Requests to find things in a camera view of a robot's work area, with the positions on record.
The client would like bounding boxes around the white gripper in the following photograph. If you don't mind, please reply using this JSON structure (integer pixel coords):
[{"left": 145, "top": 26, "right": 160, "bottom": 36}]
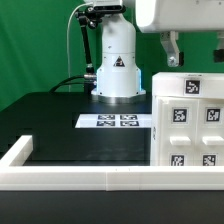
[{"left": 135, "top": 0, "right": 224, "bottom": 67}]

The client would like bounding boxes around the white cabinet door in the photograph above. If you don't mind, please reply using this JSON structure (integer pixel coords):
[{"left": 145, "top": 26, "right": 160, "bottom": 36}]
[
  {"left": 195, "top": 99, "right": 224, "bottom": 166},
  {"left": 159, "top": 97, "right": 198, "bottom": 166}
]

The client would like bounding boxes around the white cabinet body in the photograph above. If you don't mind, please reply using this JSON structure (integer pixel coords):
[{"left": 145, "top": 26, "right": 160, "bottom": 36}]
[{"left": 149, "top": 94, "right": 224, "bottom": 167}]

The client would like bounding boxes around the white cabinet top block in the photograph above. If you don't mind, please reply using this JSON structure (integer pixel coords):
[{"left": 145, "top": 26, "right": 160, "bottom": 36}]
[{"left": 152, "top": 72, "right": 224, "bottom": 99}]

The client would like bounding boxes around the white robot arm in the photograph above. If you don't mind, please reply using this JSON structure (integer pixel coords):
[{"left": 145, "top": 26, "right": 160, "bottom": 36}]
[{"left": 84, "top": 0, "right": 224, "bottom": 103}]

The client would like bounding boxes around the black camera on mount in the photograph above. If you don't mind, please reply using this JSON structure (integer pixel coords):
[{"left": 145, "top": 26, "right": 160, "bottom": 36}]
[{"left": 87, "top": 5, "right": 126, "bottom": 14}]

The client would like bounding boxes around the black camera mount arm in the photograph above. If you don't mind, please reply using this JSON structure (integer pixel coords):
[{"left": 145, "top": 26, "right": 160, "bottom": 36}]
[{"left": 75, "top": 11, "right": 98, "bottom": 94}]

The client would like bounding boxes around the white cable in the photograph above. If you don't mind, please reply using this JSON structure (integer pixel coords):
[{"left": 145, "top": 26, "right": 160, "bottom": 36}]
[{"left": 66, "top": 3, "right": 88, "bottom": 93}]

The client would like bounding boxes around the flat white base plate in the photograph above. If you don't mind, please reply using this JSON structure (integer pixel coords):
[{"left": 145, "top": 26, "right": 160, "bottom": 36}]
[{"left": 75, "top": 114, "right": 152, "bottom": 128}]

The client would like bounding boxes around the black cable bundle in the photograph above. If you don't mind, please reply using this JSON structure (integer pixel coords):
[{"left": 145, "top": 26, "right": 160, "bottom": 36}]
[{"left": 49, "top": 75, "right": 98, "bottom": 93}]

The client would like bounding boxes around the white U-shaped frame border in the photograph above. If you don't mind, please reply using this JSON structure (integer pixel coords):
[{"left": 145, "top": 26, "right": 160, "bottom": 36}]
[{"left": 0, "top": 135, "right": 224, "bottom": 191}]

